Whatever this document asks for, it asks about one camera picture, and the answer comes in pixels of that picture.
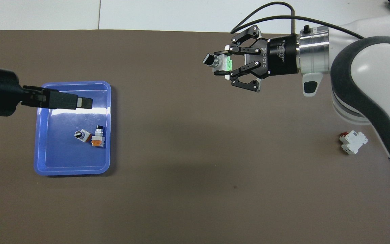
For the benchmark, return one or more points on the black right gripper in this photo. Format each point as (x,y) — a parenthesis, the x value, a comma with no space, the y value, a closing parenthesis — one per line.
(279,56)

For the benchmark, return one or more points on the green-backed selector switch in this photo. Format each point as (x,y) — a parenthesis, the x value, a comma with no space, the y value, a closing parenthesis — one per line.
(220,64)

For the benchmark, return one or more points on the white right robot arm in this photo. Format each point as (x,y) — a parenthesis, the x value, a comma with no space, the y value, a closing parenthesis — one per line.
(371,67)

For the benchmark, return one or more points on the blue plastic tray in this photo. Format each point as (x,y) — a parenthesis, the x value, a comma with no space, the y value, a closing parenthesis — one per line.
(63,156)

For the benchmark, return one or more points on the brown table mat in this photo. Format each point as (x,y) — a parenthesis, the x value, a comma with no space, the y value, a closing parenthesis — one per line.
(198,162)

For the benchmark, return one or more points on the white circuit breaker red lever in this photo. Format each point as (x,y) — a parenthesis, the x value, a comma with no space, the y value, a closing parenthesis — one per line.
(354,142)

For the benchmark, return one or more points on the white selector switch black knob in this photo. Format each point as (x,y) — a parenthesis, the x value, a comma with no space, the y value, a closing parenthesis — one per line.
(84,136)

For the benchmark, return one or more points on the orange-backed push button switch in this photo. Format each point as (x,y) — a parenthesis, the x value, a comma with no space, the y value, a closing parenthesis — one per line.
(98,140)

